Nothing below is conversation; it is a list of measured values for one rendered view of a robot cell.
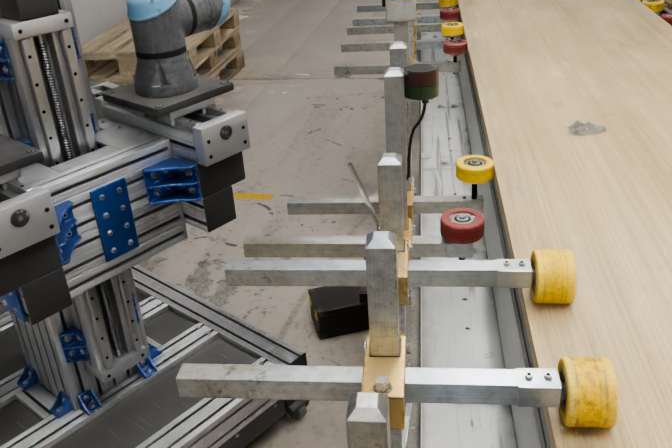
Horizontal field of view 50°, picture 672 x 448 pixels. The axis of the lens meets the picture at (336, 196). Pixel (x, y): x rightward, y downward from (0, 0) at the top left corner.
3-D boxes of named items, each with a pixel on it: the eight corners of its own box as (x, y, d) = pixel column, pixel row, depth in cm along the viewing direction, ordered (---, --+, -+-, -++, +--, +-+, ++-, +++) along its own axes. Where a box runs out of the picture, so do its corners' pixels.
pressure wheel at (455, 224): (440, 280, 135) (440, 225, 129) (439, 257, 142) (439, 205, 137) (484, 280, 134) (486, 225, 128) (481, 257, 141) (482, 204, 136)
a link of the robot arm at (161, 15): (123, 50, 167) (111, -9, 161) (165, 37, 177) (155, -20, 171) (159, 56, 161) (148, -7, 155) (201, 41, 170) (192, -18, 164)
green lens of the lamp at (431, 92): (404, 100, 125) (403, 88, 124) (404, 89, 130) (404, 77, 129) (439, 99, 124) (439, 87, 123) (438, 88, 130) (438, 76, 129)
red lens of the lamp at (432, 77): (403, 86, 124) (403, 74, 123) (404, 76, 129) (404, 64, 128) (439, 85, 123) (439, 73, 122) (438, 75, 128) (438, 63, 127)
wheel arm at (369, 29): (347, 37, 295) (346, 27, 294) (348, 35, 298) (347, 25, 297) (455, 33, 290) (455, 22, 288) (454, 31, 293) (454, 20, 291)
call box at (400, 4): (386, 25, 170) (384, -9, 166) (387, 18, 176) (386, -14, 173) (416, 24, 169) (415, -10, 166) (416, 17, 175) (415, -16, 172)
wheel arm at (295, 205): (288, 218, 164) (286, 201, 162) (290, 211, 167) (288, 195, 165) (483, 217, 158) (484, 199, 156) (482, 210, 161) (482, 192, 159)
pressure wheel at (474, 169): (477, 219, 154) (478, 170, 149) (448, 208, 160) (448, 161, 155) (499, 206, 159) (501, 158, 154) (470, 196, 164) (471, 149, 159)
